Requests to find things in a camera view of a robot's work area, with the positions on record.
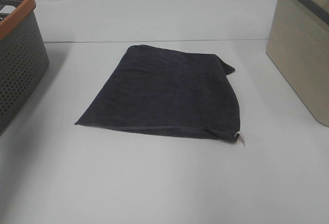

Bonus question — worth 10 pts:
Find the dark navy towel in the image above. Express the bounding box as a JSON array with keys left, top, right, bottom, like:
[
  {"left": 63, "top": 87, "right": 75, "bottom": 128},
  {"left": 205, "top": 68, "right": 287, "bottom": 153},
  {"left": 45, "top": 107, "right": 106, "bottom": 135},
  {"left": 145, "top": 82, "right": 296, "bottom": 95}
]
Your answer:
[{"left": 77, "top": 45, "right": 242, "bottom": 143}]

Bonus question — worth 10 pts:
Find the beige bin grey rim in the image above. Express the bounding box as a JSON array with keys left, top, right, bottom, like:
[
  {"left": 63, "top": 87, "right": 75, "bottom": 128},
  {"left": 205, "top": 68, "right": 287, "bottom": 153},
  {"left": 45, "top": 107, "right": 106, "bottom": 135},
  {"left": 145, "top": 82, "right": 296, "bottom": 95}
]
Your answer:
[{"left": 266, "top": 0, "right": 328, "bottom": 126}]

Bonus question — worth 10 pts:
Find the grey perforated basket orange rim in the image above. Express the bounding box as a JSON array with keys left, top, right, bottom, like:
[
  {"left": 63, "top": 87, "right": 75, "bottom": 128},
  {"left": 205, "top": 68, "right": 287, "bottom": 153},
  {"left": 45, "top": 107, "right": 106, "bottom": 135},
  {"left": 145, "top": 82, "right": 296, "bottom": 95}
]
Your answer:
[{"left": 1, "top": 0, "right": 49, "bottom": 131}]

